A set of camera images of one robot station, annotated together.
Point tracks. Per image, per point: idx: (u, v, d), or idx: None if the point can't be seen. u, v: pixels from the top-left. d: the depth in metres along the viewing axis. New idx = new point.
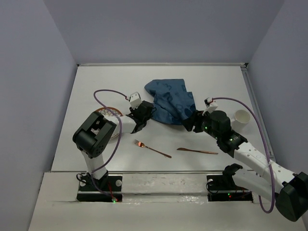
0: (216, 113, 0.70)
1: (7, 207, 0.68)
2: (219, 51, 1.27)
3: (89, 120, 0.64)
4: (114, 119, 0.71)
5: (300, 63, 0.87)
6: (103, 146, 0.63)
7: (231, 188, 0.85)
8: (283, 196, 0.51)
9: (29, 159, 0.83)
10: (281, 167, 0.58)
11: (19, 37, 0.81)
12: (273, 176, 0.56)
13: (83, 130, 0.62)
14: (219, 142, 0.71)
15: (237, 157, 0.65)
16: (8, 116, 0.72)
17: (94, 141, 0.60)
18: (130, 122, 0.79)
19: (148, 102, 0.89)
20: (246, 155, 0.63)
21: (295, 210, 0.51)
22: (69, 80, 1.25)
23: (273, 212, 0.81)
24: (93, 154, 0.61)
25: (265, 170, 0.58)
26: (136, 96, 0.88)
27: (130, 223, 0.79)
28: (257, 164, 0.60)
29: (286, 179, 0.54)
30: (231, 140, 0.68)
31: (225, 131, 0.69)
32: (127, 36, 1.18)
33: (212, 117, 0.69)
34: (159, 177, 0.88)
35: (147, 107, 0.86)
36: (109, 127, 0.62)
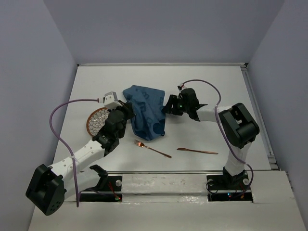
0: (186, 89, 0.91)
1: (7, 206, 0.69)
2: (219, 51, 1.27)
3: (35, 178, 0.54)
4: (67, 165, 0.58)
5: (299, 63, 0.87)
6: (59, 200, 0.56)
7: (231, 188, 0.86)
8: (223, 120, 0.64)
9: (30, 159, 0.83)
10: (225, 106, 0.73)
11: (19, 36, 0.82)
12: (217, 111, 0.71)
13: (32, 191, 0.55)
14: (187, 110, 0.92)
15: (201, 116, 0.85)
16: (8, 115, 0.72)
17: (43, 207, 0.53)
18: (96, 151, 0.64)
19: (115, 115, 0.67)
20: (202, 110, 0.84)
21: (235, 130, 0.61)
22: (69, 80, 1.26)
23: (273, 212, 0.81)
24: (48, 213, 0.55)
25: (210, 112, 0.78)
26: (109, 99, 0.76)
27: (130, 223, 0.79)
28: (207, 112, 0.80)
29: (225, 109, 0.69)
30: (195, 107, 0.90)
31: (193, 101, 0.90)
32: (127, 36, 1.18)
33: (182, 92, 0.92)
34: (159, 177, 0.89)
35: (113, 123, 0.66)
36: (52, 190, 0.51)
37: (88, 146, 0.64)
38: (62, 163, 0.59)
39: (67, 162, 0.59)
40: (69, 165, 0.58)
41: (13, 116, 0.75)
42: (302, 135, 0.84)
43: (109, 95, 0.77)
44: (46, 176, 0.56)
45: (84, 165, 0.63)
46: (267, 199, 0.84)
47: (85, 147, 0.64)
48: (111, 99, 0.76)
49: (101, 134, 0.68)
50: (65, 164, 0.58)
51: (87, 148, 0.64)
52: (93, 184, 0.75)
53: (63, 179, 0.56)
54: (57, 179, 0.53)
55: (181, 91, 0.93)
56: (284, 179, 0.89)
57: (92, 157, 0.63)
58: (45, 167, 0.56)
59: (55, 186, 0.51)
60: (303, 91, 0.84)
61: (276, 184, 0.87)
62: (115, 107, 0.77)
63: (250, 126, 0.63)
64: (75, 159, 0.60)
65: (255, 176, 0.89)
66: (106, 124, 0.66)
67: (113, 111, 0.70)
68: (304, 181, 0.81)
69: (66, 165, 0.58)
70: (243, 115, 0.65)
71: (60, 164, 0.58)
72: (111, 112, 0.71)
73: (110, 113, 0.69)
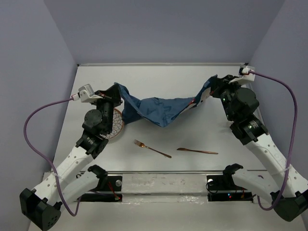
0: (247, 97, 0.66)
1: (8, 206, 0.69)
2: (219, 51, 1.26)
3: (22, 203, 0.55)
4: (51, 184, 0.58)
5: (300, 63, 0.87)
6: (56, 215, 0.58)
7: (232, 188, 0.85)
8: (290, 202, 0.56)
9: (30, 160, 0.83)
10: (296, 173, 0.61)
11: (18, 36, 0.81)
12: (288, 181, 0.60)
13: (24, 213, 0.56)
14: (236, 125, 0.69)
15: (251, 148, 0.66)
16: (8, 116, 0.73)
17: (40, 226, 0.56)
18: (81, 160, 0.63)
19: (92, 117, 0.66)
20: (263, 150, 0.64)
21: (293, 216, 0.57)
22: (69, 80, 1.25)
23: (272, 212, 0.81)
24: (47, 228, 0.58)
25: (281, 173, 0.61)
26: (85, 95, 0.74)
27: (130, 223, 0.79)
28: (275, 165, 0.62)
29: (300, 188, 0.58)
30: (250, 126, 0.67)
31: (246, 116, 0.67)
32: (127, 36, 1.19)
33: (240, 100, 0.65)
34: (159, 177, 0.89)
35: (92, 126, 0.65)
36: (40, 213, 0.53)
37: (72, 156, 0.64)
38: (46, 183, 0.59)
39: (51, 181, 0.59)
40: (52, 185, 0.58)
41: (13, 116, 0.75)
42: (302, 136, 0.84)
43: (83, 90, 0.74)
44: None
45: (71, 177, 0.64)
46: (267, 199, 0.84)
47: (69, 157, 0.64)
48: (86, 95, 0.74)
49: (85, 136, 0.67)
50: (49, 183, 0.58)
51: (72, 158, 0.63)
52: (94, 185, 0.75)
53: (50, 199, 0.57)
54: (41, 203, 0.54)
55: (238, 95, 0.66)
56: None
57: (77, 167, 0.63)
58: (30, 191, 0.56)
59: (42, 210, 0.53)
60: (303, 91, 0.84)
61: None
62: (95, 100, 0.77)
63: None
64: (58, 175, 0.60)
65: None
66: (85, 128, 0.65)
67: (90, 110, 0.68)
68: None
69: (50, 185, 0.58)
70: None
71: (44, 185, 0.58)
72: (88, 112, 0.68)
73: (87, 114, 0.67)
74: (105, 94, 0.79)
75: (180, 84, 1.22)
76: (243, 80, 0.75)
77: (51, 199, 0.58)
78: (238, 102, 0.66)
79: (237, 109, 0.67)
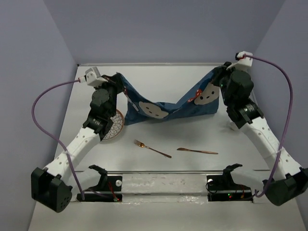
0: (243, 79, 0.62)
1: (8, 206, 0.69)
2: (219, 51, 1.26)
3: (33, 183, 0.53)
4: (62, 162, 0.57)
5: (300, 63, 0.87)
6: (68, 195, 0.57)
7: (232, 188, 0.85)
8: (279, 185, 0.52)
9: (30, 159, 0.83)
10: (289, 156, 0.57)
11: (18, 36, 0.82)
12: (278, 164, 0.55)
13: (35, 195, 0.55)
14: (232, 109, 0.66)
15: (247, 130, 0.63)
16: (8, 115, 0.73)
17: (52, 206, 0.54)
18: (90, 138, 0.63)
19: (99, 96, 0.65)
20: (257, 133, 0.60)
21: (282, 200, 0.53)
22: (69, 80, 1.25)
23: (272, 212, 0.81)
24: (60, 210, 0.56)
25: (272, 155, 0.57)
26: (90, 77, 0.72)
27: (130, 223, 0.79)
28: (267, 147, 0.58)
29: (290, 171, 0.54)
30: (245, 109, 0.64)
31: (243, 99, 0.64)
32: (127, 36, 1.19)
33: (236, 82, 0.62)
34: (159, 177, 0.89)
35: (101, 104, 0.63)
36: (55, 190, 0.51)
37: (81, 135, 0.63)
38: (57, 161, 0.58)
39: (62, 159, 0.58)
40: (64, 162, 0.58)
41: (13, 116, 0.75)
42: (302, 135, 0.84)
43: (90, 71, 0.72)
44: (45, 178, 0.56)
45: (81, 156, 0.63)
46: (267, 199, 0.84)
47: (78, 137, 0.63)
48: (91, 78, 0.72)
49: (91, 119, 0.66)
50: (60, 161, 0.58)
51: (81, 138, 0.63)
52: (94, 182, 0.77)
53: (63, 177, 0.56)
54: (55, 179, 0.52)
55: (233, 75, 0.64)
56: None
57: (87, 146, 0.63)
58: (41, 169, 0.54)
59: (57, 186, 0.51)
60: (303, 90, 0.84)
61: None
62: (99, 83, 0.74)
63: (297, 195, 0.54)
64: (69, 154, 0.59)
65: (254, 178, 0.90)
66: (93, 107, 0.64)
67: (96, 91, 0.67)
68: None
69: (61, 163, 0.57)
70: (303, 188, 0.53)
71: (56, 163, 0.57)
72: (94, 93, 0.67)
73: (94, 94, 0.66)
74: (109, 78, 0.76)
75: (180, 84, 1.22)
76: (239, 65, 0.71)
77: (64, 177, 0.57)
78: (234, 83, 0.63)
79: (232, 92, 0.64)
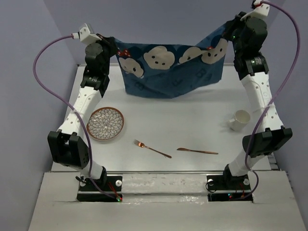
0: (258, 25, 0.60)
1: (7, 206, 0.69)
2: None
3: (53, 145, 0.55)
4: (74, 121, 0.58)
5: (301, 63, 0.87)
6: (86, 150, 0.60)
7: (231, 187, 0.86)
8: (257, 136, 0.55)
9: (29, 159, 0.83)
10: (276, 113, 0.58)
11: (18, 36, 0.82)
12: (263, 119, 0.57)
13: (57, 156, 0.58)
14: (238, 58, 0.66)
15: (247, 83, 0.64)
16: (8, 116, 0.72)
17: (77, 161, 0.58)
18: (91, 96, 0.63)
19: (92, 50, 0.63)
20: (254, 87, 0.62)
21: (256, 150, 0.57)
22: (69, 80, 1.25)
23: (273, 212, 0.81)
24: (84, 165, 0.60)
25: (260, 110, 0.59)
26: (84, 34, 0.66)
27: (130, 223, 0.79)
28: (259, 101, 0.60)
29: (271, 126, 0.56)
30: (252, 61, 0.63)
31: (253, 49, 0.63)
32: (127, 35, 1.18)
33: (249, 28, 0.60)
34: (159, 177, 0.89)
35: (96, 56, 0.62)
36: (75, 147, 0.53)
37: (83, 95, 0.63)
38: (68, 122, 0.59)
39: (72, 118, 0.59)
40: (75, 121, 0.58)
41: (13, 116, 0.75)
42: (302, 135, 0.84)
43: (83, 27, 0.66)
44: (62, 139, 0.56)
45: (89, 113, 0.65)
46: (268, 198, 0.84)
47: (80, 96, 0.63)
48: (85, 34, 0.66)
49: (87, 78, 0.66)
50: (71, 121, 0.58)
51: (83, 96, 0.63)
52: (97, 175, 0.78)
53: (79, 134, 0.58)
54: (72, 136, 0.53)
55: (248, 21, 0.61)
56: (285, 179, 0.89)
57: (91, 103, 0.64)
58: (55, 132, 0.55)
59: (76, 142, 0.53)
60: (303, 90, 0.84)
61: (276, 183, 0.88)
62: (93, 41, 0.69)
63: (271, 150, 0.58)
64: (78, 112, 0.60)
65: (255, 178, 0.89)
66: (87, 60, 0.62)
67: (88, 45, 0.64)
68: (304, 181, 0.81)
69: (73, 121, 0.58)
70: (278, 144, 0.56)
71: (67, 123, 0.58)
72: (86, 47, 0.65)
73: (85, 48, 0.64)
74: (103, 37, 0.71)
75: None
76: (256, 14, 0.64)
77: (80, 133, 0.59)
78: (247, 30, 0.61)
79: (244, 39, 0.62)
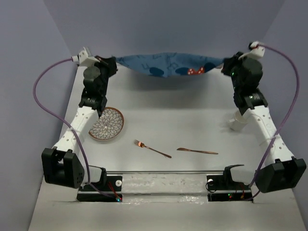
0: (255, 65, 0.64)
1: (8, 206, 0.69)
2: (219, 51, 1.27)
3: (47, 164, 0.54)
4: (70, 139, 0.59)
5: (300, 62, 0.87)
6: (81, 172, 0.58)
7: (231, 187, 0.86)
8: (268, 169, 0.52)
9: (30, 158, 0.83)
10: (283, 145, 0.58)
11: (19, 36, 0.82)
12: (271, 149, 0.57)
13: (50, 175, 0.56)
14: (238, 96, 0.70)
15: (250, 115, 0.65)
16: (8, 116, 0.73)
17: (71, 182, 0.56)
18: (89, 115, 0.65)
19: (90, 73, 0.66)
20: (256, 119, 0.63)
21: (268, 184, 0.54)
22: (69, 80, 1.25)
23: (273, 211, 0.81)
24: (78, 186, 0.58)
25: (267, 141, 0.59)
26: (83, 56, 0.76)
27: (129, 223, 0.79)
28: (264, 132, 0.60)
29: (281, 158, 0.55)
30: (250, 97, 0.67)
31: (250, 87, 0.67)
32: (127, 35, 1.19)
33: (245, 67, 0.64)
34: (159, 177, 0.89)
35: (93, 79, 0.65)
36: (70, 167, 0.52)
37: (80, 113, 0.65)
38: (64, 139, 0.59)
39: (69, 136, 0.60)
40: (71, 139, 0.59)
41: (13, 116, 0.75)
42: (301, 135, 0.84)
43: (82, 51, 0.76)
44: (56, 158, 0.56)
45: (85, 132, 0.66)
46: (267, 198, 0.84)
47: (77, 115, 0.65)
48: (85, 56, 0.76)
49: (85, 99, 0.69)
50: (68, 138, 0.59)
51: (80, 116, 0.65)
52: (96, 178, 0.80)
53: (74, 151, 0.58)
54: (67, 154, 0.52)
55: (245, 63, 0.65)
56: None
57: (89, 121, 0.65)
58: (49, 149, 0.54)
59: (70, 161, 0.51)
60: (303, 89, 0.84)
61: None
62: (91, 62, 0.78)
63: (285, 184, 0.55)
64: (74, 130, 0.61)
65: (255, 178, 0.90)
66: (85, 83, 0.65)
67: (85, 68, 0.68)
68: (303, 181, 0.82)
69: (69, 139, 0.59)
70: (291, 177, 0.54)
71: (63, 140, 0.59)
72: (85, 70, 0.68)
73: (83, 71, 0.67)
74: (102, 59, 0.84)
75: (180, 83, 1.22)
76: (251, 54, 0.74)
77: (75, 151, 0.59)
78: (244, 70, 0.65)
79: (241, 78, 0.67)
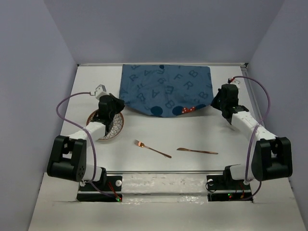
0: (231, 84, 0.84)
1: (8, 205, 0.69)
2: (219, 51, 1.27)
3: (57, 148, 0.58)
4: (81, 133, 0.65)
5: (300, 62, 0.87)
6: (83, 166, 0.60)
7: (231, 187, 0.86)
8: (257, 148, 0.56)
9: (30, 158, 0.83)
10: (266, 130, 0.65)
11: (19, 36, 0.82)
12: (256, 133, 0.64)
13: (55, 162, 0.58)
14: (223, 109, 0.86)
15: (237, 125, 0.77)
16: (8, 116, 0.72)
17: (71, 169, 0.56)
18: (99, 126, 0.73)
19: (105, 98, 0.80)
20: (240, 119, 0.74)
21: (264, 168, 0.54)
22: (69, 80, 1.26)
23: (272, 211, 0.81)
24: (77, 180, 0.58)
25: (251, 129, 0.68)
26: (99, 89, 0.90)
27: (129, 223, 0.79)
28: (247, 125, 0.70)
29: (266, 136, 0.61)
30: (234, 108, 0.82)
31: (233, 100, 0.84)
32: (127, 36, 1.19)
33: (223, 86, 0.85)
34: (159, 177, 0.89)
35: (107, 102, 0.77)
36: (78, 147, 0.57)
37: (92, 124, 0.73)
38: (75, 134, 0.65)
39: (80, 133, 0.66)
40: (82, 133, 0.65)
41: (13, 116, 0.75)
42: (301, 135, 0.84)
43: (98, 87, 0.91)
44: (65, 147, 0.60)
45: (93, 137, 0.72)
46: (267, 198, 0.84)
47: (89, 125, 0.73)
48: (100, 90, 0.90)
49: (97, 118, 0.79)
50: (79, 132, 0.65)
51: (92, 124, 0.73)
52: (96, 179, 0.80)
53: None
54: (79, 139, 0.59)
55: (223, 84, 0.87)
56: (284, 179, 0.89)
57: (97, 130, 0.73)
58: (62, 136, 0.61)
59: (81, 144, 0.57)
60: (302, 89, 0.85)
61: (275, 183, 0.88)
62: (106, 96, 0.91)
63: (282, 168, 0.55)
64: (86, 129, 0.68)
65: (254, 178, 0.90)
66: (100, 106, 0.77)
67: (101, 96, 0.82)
68: (302, 181, 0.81)
69: (80, 134, 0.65)
70: (284, 157, 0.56)
71: (74, 134, 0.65)
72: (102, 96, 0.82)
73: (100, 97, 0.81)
74: None
75: None
76: None
77: None
78: (223, 89, 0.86)
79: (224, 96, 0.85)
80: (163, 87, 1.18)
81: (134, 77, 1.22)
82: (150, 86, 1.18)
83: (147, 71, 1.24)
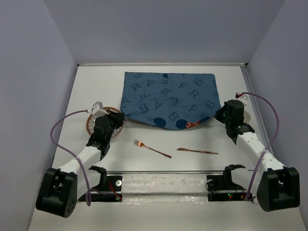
0: (237, 102, 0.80)
1: (7, 205, 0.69)
2: (219, 51, 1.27)
3: (45, 182, 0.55)
4: (73, 165, 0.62)
5: (301, 62, 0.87)
6: (74, 201, 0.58)
7: (232, 187, 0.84)
8: (264, 180, 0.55)
9: (30, 158, 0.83)
10: (274, 158, 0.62)
11: (18, 36, 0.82)
12: (262, 161, 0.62)
13: (44, 196, 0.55)
14: (227, 127, 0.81)
15: (241, 146, 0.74)
16: (8, 115, 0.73)
17: (61, 204, 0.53)
18: (95, 152, 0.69)
19: (101, 121, 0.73)
20: (246, 141, 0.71)
21: (271, 198, 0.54)
22: (69, 80, 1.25)
23: (272, 213, 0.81)
24: (67, 215, 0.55)
25: (257, 155, 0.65)
26: (96, 108, 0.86)
27: (129, 223, 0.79)
28: (253, 149, 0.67)
29: (273, 166, 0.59)
30: (239, 127, 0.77)
31: (238, 119, 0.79)
32: (127, 35, 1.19)
33: (228, 104, 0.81)
34: (159, 177, 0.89)
35: (102, 127, 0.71)
36: (67, 184, 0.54)
37: (86, 149, 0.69)
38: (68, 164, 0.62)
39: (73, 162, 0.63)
40: (75, 165, 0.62)
41: (13, 115, 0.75)
42: (301, 134, 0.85)
43: (95, 104, 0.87)
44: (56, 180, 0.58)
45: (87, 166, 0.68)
46: None
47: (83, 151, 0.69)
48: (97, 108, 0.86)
49: (93, 142, 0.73)
50: (72, 164, 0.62)
51: (86, 150, 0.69)
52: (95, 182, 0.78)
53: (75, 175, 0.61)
54: (69, 174, 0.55)
55: (228, 101, 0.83)
56: None
57: (92, 158, 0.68)
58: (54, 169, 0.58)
59: (70, 180, 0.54)
60: (303, 89, 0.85)
61: None
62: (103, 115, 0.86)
63: (289, 198, 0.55)
64: (80, 159, 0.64)
65: None
66: (96, 130, 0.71)
67: (98, 118, 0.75)
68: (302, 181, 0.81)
69: (73, 165, 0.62)
70: (291, 187, 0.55)
71: (67, 165, 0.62)
72: (97, 118, 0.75)
73: (96, 119, 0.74)
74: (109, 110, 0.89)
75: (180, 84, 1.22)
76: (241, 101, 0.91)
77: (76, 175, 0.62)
78: (229, 107, 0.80)
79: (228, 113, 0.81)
80: (167, 98, 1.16)
81: (136, 85, 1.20)
82: (155, 96, 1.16)
83: (149, 80, 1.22)
